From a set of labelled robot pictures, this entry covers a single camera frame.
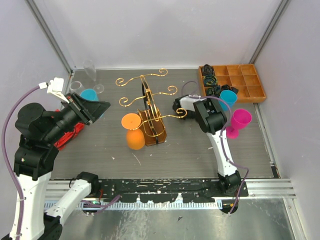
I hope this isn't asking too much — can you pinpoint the red cloth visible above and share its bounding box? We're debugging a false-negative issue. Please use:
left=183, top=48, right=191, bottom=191
left=54, top=122, right=85, bottom=151

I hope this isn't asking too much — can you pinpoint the clear wine glass front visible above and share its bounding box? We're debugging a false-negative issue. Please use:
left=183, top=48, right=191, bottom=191
left=83, top=60, right=97, bottom=82

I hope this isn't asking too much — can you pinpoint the wooden compartment tray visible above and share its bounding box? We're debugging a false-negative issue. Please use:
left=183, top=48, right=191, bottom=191
left=198, top=64, right=267, bottom=103

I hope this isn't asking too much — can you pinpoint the orange wine glass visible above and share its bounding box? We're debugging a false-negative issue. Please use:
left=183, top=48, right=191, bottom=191
left=121, top=113, right=145, bottom=150

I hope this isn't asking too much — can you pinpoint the light blue wine glass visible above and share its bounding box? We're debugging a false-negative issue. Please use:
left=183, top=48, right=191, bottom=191
left=80, top=88, right=101, bottom=112

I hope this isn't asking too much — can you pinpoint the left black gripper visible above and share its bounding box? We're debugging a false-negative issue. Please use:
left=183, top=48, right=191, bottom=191
left=44, top=91, right=112, bottom=144

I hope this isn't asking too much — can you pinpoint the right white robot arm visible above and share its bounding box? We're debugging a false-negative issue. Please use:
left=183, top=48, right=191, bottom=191
left=172, top=95, right=242, bottom=197

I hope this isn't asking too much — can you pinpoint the gold wine glass rack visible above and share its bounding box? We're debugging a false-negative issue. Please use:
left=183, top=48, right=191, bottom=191
left=115, top=68, right=187, bottom=147

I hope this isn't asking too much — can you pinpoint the pink wine glass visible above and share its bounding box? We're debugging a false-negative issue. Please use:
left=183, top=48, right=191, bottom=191
left=226, top=108, right=252, bottom=139

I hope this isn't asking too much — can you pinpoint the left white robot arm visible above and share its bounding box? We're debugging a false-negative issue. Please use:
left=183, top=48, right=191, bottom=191
left=5, top=93, right=110, bottom=240

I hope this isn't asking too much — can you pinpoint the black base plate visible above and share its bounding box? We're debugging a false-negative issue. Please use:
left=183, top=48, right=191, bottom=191
left=88, top=178, right=239, bottom=204

